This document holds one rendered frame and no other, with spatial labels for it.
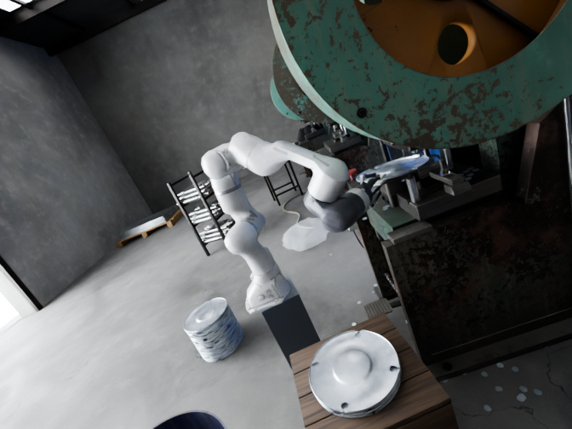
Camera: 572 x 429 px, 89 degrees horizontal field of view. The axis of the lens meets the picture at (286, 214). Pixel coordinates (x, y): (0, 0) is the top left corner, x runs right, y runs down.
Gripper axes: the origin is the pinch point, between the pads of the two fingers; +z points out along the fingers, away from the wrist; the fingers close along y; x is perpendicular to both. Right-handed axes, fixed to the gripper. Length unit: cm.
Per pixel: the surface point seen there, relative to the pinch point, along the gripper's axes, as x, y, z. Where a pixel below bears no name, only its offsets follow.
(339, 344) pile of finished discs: 14, -46, -38
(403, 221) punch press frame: -5.6, -16.6, -2.8
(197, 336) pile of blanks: 113, -62, -41
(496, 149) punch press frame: -35.1, -1.5, 17.4
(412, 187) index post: -11.2, -4.7, -1.1
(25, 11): 571, 365, 135
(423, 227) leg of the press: -13.6, -17.5, -7.4
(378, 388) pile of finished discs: -4, -48, -49
